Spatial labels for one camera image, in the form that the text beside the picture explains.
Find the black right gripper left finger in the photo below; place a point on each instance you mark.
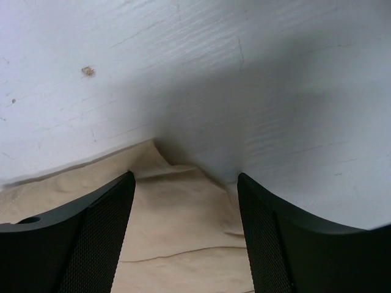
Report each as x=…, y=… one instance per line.
x=72, y=248

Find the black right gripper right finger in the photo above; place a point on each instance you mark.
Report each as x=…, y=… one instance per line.
x=292, y=250

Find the beige t-shirt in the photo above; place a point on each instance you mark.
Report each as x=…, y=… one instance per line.
x=184, y=233

